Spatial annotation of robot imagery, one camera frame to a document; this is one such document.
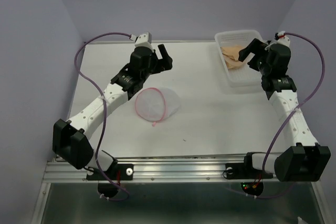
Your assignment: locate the beige bra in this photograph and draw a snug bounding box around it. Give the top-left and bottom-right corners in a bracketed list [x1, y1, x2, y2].
[221, 45, 247, 69]

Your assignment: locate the white mesh pink-trimmed laundry bag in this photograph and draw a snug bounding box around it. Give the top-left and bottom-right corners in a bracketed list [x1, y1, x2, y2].
[134, 87, 181, 126]

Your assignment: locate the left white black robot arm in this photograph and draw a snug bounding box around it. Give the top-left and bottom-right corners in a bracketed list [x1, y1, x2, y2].
[52, 44, 173, 179]

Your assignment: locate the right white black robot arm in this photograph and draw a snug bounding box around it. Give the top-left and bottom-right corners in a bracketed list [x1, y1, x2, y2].
[239, 35, 331, 182]

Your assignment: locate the white perforated plastic basket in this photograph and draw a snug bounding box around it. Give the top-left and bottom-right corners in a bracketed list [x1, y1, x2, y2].
[214, 29, 271, 89]

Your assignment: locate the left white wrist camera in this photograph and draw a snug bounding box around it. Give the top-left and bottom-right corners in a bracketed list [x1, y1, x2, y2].
[134, 32, 152, 48]

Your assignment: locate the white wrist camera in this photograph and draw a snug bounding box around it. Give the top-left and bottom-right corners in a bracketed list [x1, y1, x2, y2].
[134, 32, 152, 48]
[265, 31, 290, 50]

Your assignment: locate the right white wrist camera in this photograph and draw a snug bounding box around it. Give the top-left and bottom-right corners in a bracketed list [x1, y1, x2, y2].
[265, 31, 290, 50]

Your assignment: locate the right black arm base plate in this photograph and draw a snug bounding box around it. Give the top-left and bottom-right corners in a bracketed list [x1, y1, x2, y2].
[223, 163, 273, 180]

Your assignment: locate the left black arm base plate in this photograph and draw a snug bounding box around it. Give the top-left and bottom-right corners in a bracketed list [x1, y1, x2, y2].
[86, 163, 134, 181]

